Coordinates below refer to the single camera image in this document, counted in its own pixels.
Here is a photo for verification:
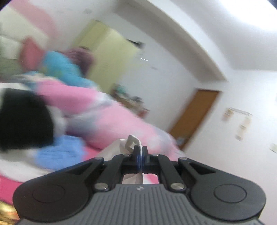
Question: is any brown wooden door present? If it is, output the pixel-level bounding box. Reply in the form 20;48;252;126
169;89;220;151

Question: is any teal cloth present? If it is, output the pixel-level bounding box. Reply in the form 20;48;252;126
41;51;98;88

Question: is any blue crumpled cloth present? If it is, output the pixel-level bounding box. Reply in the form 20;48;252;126
37;135;87;169

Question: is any cream padded headboard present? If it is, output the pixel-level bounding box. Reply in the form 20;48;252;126
0;36;22;60

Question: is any white fleece cloth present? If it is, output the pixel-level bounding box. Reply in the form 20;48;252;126
0;149;72;181

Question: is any pale yellow wardrobe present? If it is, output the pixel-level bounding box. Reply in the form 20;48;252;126
71;19;141;102

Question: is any pink grey floral duvet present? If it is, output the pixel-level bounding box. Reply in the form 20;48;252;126
37;78;186;163

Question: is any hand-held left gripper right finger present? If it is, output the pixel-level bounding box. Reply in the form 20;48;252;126
142;146;217;192

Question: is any dark bag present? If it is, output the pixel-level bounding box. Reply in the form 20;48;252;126
127;39;145;49

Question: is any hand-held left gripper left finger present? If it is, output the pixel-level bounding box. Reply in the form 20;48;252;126
54;145;142;192

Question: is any black garment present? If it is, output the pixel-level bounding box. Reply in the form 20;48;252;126
0;88;55;152

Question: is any pink floral bed blanket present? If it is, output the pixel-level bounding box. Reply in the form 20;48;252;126
0;145;160;206

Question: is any paper wall sticker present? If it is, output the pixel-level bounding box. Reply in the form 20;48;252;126
223;108;234;122
235;117;251;141

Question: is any pink pillow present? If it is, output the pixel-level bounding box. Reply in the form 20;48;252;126
19;38;44;72

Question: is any green patterned cushion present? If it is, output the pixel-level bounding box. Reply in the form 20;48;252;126
0;58;24;80

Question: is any white shirt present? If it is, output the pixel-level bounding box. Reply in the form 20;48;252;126
98;134;144;185

